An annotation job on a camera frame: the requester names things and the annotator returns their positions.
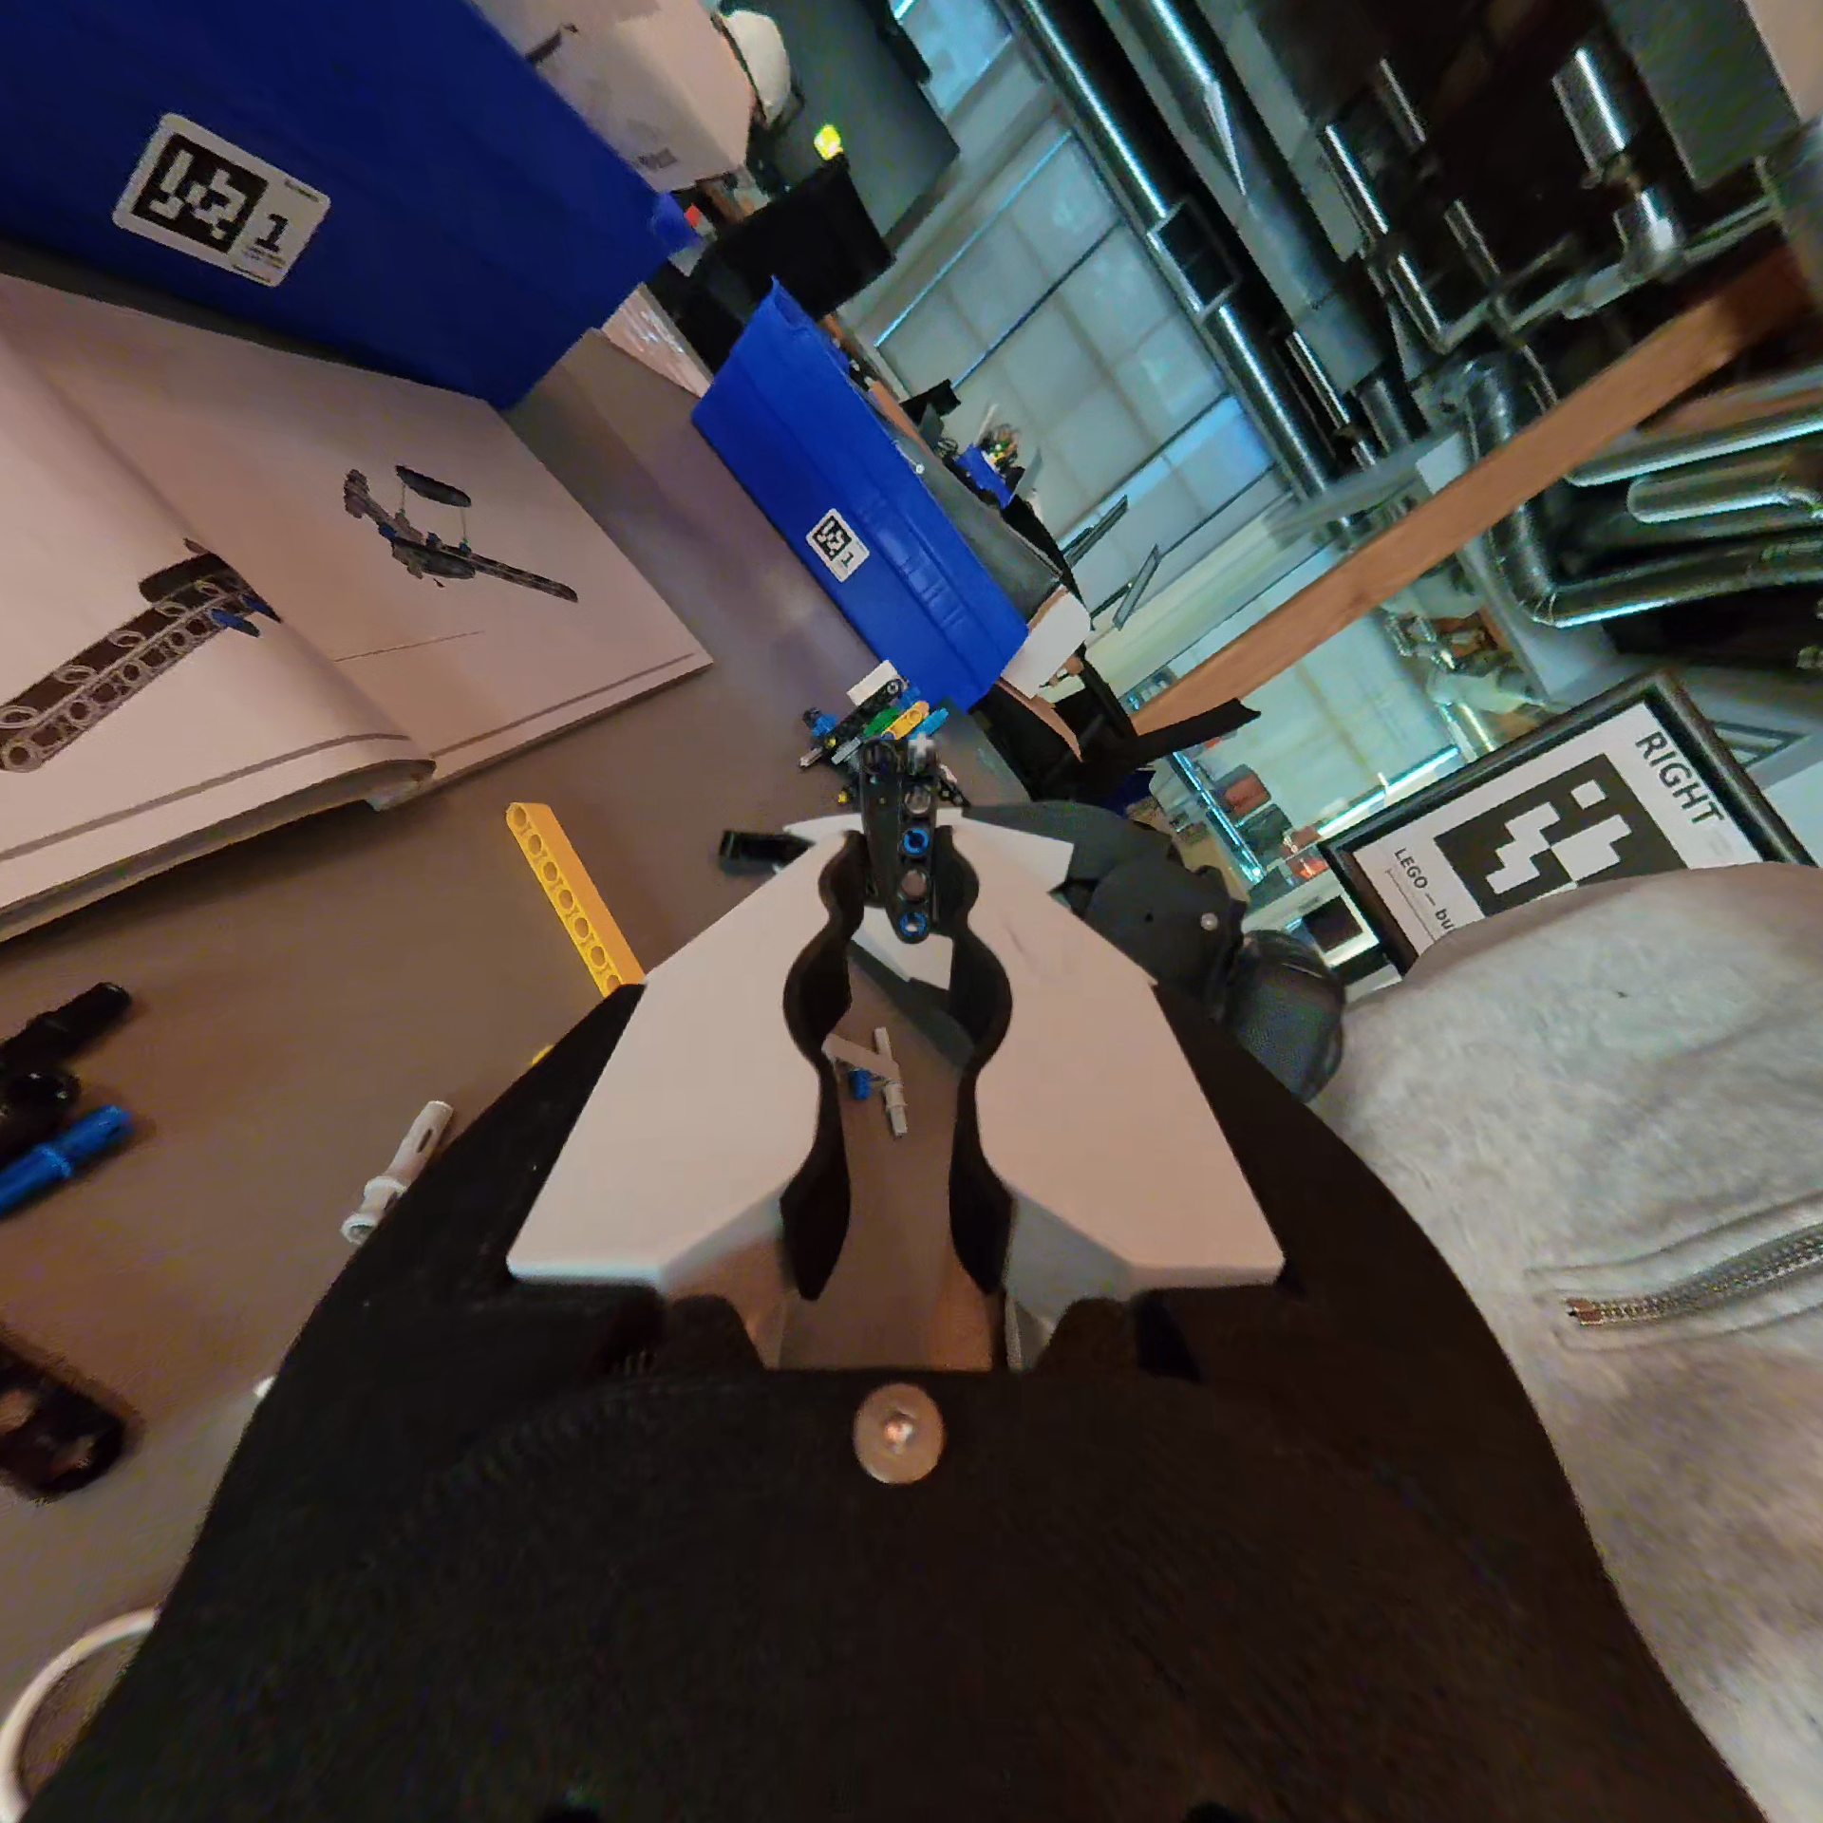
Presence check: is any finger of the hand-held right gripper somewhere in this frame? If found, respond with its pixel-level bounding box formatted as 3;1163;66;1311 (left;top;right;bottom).
849;933;959;1043
782;812;1073;897

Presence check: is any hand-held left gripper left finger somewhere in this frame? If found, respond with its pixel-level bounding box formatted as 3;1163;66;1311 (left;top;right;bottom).
507;831;866;1370

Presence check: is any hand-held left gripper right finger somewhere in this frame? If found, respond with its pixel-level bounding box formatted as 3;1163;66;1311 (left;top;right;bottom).
943;821;1287;1374

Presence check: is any black angled lego beam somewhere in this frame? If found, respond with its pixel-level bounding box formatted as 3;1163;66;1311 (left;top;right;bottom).
858;738;953;952

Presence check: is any multicolour lego assembly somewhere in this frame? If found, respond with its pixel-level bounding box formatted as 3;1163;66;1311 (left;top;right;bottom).
799;696;974;804

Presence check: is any person's right forearm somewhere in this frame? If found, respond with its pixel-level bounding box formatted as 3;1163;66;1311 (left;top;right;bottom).
1310;863;1823;1142

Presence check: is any yellow lego beam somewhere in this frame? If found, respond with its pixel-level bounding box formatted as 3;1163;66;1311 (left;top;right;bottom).
505;800;645;1000

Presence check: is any lego instruction booklet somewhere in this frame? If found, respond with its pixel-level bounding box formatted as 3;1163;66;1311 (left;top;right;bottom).
0;270;714;943

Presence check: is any blue lego axle pin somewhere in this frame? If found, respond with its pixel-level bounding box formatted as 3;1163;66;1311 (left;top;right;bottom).
0;1106;138;1222

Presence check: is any black lego connector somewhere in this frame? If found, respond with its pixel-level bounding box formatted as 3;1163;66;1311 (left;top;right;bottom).
0;981;135;1159

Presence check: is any brown cardboard box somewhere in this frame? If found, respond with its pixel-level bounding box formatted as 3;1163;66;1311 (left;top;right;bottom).
993;588;1141;781

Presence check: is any small blue storage bin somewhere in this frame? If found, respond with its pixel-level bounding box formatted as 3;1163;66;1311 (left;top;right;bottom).
691;282;1031;715

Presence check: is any wooden ceiling beam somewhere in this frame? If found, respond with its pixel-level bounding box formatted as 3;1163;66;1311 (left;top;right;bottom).
1135;246;1823;732

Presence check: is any person's grey zip sweatshirt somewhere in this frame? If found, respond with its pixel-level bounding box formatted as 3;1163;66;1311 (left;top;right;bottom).
1323;998;1823;1823

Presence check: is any black screen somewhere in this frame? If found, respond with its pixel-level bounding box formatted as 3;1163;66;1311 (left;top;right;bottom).
695;151;894;339

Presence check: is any group of metal ceiling pipes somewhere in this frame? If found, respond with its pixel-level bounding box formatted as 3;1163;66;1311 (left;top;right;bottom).
997;0;1823;662

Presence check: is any white helmet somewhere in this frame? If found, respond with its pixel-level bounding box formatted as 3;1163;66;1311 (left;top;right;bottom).
716;6;795;132

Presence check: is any white cardboard box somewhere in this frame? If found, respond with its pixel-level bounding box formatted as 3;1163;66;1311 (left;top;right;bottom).
469;0;759;196

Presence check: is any large blue storage bin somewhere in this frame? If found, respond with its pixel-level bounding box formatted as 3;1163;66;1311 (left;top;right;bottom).
0;0;702;411

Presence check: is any black lego frame piece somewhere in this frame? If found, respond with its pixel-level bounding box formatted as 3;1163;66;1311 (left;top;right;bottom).
0;1328;142;1501

